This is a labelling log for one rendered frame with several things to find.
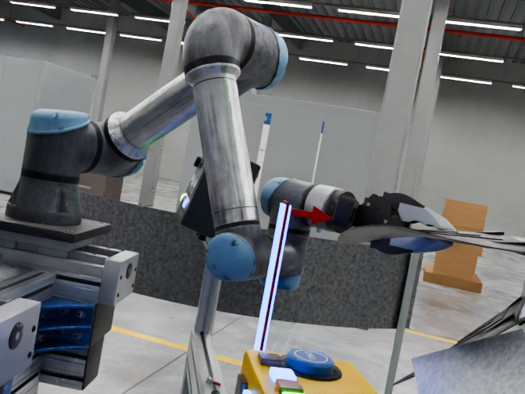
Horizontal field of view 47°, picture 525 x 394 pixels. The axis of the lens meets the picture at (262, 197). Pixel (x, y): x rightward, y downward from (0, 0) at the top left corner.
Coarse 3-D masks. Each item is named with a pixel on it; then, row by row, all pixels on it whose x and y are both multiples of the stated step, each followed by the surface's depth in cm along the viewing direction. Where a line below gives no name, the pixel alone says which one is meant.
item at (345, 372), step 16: (256, 352) 51; (272, 352) 52; (256, 368) 47; (288, 368) 48; (336, 368) 50; (352, 368) 52; (256, 384) 45; (272, 384) 44; (304, 384) 46; (320, 384) 46; (336, 384) 47; (352, 384) 48; (368, 384) 48
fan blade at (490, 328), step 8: (520, 296) 92; (512, 304) 93; (520, 304) 90; (504, 312) 92; (512, 312) 87; (520, 312) 88; (496, 320) 91; (504, 320) 88; (512, 320) 86; (480, 328) 94; (488, 328) 91; (496, 328) 88; (504, 328) 86; (472, 336) 93; (480, 336) 90; (488, 336) 88; (456, 344) 97; (408, 376) 95
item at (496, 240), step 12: (360, 228) 73; (372, 228) 71; (384, 228) 69; (396, 228) 67; (408, 228) 67; (348, 240) 85; (360, 240) 86; (372, 240) 88; (444, 240) 71; (456, 240) 69; (468, 240) 72; (480, 240) 75; (492, 240) 76; (504, 240) 78; (516, 240) 79; (516, 252) 73
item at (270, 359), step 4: (260, 352) 50; (260, 356) 49; (264, 356) 49; (268, 356) 49; (272, 356) 49; (276, 356) 49; (260, 360) 48; (264, 360) 48; (268, 360) 48; (272, 360) 48; (276, 360) 48; (280, 360) 48; (264, 364) 48; (268, 364) 48; (272, 364) 48; (276, 364) 48; (280, 364) 48
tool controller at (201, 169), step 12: (204, 168) 130; (252, 168) 130; (192, 180) 149; (204, 180) 129; (192, 192) 131; (204, 192) 129; (180, 204) 149; (192, 204) 129; (204, 204) 129; (180, 216) 134; (192, 216) 129; (204, 216) 130; (192, 228) 129; (204, 228) 130; (204, 240) 136
